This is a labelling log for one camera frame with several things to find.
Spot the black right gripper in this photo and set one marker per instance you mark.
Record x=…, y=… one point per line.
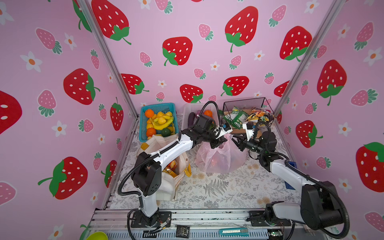
x=242, y=143

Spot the orange toy pumpkin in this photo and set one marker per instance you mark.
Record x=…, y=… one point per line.
x=208, y=113

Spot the yellow snack packet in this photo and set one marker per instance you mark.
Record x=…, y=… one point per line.
x=170, y=172

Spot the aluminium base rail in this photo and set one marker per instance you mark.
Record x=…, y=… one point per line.
x=197, y=225

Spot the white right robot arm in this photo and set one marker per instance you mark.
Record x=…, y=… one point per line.
x=320, y=207

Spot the long dark purple eggplant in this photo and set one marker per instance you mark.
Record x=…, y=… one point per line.
x=191, y=119

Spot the large orange toy fruit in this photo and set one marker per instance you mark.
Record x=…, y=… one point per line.
x=150, y=132

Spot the green snack packet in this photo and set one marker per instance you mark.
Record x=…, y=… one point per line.
x=236, y=118

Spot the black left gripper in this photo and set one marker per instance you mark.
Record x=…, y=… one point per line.
x=217, y=142

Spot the teal plastic fruit basket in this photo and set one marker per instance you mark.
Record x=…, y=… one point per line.
x=166, y=109

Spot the small teal device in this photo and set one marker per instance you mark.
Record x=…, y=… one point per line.
x=234, y=232

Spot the black wire mesh basket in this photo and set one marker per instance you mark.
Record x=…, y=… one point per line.
x=246, y=105

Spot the colourful snack packet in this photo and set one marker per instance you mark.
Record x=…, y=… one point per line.
x=260, y=115

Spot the blue object at right edge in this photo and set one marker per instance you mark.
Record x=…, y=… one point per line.
x=292, y=180

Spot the white canvas tote bag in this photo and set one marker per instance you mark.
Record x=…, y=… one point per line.
x=180, y=165

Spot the white plastic vegetable basket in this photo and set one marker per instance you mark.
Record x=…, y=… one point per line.
x=198, y=109

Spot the green bowl at front edge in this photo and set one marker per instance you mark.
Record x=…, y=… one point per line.
x=97, y=236

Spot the dark green round toy fruit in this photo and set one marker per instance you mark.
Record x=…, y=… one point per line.
x=166, y=132

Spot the yellow toy lemon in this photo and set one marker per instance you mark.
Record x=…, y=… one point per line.
x=161, y=120

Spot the orange toy tangerine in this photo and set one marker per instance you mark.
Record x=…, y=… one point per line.
x=149, y=113

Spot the long yellow toy banana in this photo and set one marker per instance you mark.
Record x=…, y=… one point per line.
x=160, y=127

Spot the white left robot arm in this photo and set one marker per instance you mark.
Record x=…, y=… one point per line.
x=145, y=178

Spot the pink plastic grocery bag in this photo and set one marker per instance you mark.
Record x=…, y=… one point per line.
x=222, y=160

